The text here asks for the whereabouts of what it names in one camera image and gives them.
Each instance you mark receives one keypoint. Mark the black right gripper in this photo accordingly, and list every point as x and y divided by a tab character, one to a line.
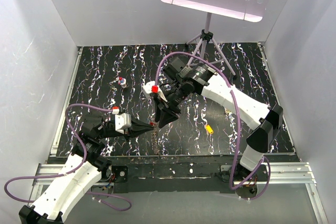
164	114

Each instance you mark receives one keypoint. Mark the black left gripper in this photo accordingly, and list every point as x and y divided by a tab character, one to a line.
137	127

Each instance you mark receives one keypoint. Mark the silver keyring holder with keys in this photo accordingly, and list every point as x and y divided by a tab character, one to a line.
154	141

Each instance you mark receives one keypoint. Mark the yellow tagged key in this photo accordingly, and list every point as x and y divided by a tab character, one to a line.
209	129

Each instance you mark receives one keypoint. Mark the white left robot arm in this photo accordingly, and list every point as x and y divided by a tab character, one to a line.
84	167

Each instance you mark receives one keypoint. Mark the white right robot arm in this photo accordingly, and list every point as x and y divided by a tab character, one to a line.
206	80

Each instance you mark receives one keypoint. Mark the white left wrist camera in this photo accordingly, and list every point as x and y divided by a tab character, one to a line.
122	122

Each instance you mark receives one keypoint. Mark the black base frame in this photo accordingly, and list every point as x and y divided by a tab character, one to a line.
172	173

